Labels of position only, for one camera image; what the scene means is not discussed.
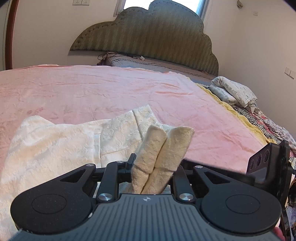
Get cream white pants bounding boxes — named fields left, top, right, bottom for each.
left=1, top=105, right=194, bottom=240

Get pink bed sheet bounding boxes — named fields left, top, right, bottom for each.
left=1, top=65, right=268, bottom=172

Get yellow patterned blanket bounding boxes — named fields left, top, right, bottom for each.
left=197, top=84, right=295, bottom=161

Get white printed pillow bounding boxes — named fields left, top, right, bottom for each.
left=210, top=76, right=257, bottom=108

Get grey striped pillow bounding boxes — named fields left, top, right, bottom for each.
left=97, top=52, right=216, bottom=82

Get green upholstered headboard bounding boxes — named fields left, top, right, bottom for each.
left=70, top=1, right=219, bottom=75

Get window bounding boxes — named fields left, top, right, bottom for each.
left=114, top=0, right=211, bottom=20

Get white wall socket pair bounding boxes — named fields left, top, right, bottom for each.
left=72, top=0, right=90, bottom=6

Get brown wooden door frame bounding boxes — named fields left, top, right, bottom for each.
left=3, top=0, right=19, bottom=70

